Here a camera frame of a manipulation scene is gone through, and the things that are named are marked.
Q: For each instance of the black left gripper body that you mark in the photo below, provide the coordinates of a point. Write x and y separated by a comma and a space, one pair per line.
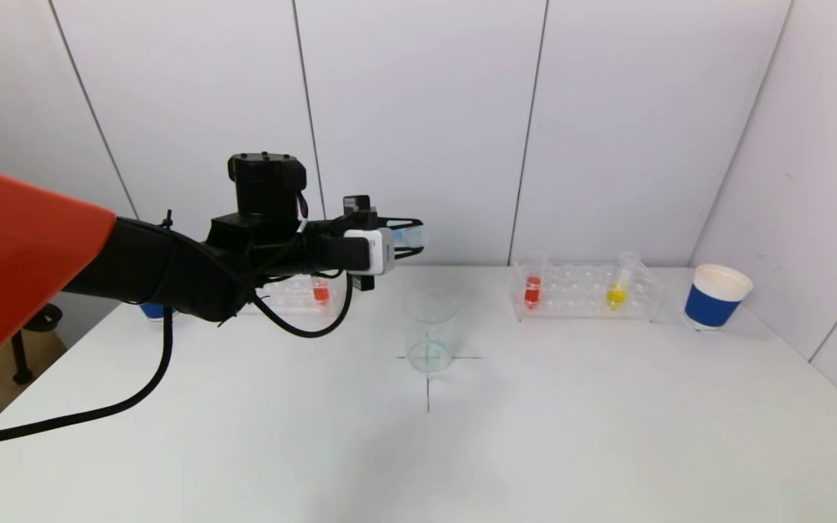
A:
324, 247

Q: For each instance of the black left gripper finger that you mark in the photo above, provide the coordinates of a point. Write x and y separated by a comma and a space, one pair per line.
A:
407, 252
400, 221

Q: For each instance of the blue pigment test tube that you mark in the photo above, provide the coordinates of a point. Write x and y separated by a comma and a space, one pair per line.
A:
413, 236

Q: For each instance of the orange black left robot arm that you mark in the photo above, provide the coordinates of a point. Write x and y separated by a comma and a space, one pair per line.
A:
26, 254

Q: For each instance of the orange-red pigment test tube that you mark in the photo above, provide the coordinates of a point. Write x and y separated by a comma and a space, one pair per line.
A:
322, 293

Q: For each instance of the clear acrylic test tube rack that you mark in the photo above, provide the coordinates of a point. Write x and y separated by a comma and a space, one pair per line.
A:
578, 294
295, 298

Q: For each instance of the clear glass beaker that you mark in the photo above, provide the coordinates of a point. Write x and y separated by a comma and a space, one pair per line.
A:
429, 341

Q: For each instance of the red pigment test tube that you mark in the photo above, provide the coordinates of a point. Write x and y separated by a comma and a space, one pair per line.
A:
532, 290

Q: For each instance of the yellow pigment test tube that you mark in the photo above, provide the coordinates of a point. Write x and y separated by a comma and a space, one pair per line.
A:
615, 296

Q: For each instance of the blue white paper cup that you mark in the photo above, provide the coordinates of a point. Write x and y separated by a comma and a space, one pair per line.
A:
153, 311
709, 305

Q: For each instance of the black metal stand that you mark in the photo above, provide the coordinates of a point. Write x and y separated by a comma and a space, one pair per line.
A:
20, 356

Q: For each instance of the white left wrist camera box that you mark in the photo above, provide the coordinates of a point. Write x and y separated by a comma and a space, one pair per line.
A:
371, 252

